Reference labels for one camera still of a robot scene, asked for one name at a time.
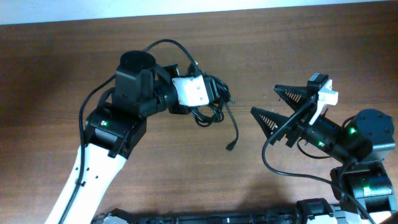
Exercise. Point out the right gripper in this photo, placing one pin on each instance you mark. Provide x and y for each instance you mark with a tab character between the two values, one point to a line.
300	121

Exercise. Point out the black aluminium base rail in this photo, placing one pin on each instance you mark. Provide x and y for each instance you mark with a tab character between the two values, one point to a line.
315	211

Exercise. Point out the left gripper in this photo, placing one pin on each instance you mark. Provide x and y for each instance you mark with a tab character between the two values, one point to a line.
170	71

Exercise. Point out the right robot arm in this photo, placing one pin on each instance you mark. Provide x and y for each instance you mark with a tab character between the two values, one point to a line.
360	144

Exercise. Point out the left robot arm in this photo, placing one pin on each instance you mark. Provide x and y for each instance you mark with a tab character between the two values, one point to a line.
142	89

